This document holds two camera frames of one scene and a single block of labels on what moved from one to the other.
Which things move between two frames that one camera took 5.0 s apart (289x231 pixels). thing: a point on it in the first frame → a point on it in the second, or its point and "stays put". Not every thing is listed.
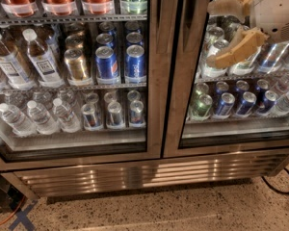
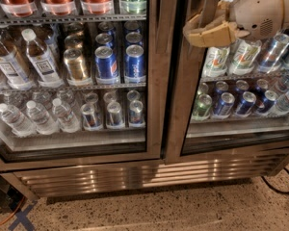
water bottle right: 68,121 stays put
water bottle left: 16,121 stays put
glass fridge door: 76,74 stays put
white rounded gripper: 276,12 → 257,13
